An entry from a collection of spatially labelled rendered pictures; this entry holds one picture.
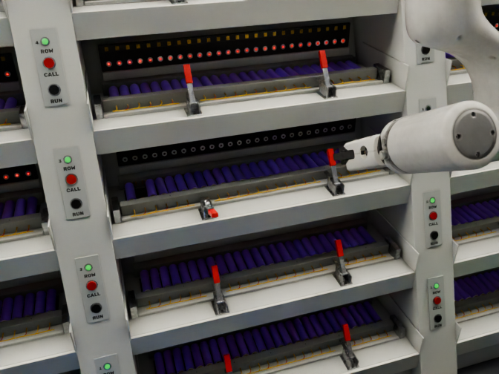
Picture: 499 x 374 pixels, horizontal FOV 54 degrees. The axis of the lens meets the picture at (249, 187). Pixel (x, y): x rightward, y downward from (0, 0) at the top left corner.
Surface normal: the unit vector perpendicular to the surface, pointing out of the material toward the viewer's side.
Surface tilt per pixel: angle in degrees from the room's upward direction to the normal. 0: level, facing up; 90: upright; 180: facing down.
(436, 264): 90
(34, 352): 20
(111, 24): 111
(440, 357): 90
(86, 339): 90
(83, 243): 90
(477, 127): 81
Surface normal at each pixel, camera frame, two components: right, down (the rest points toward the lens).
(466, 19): 0.25, 0.26
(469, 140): 0.22, 0.01
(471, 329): -0.01, -0.86
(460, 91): 0.29, 0.49
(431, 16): -0.55, 0.36
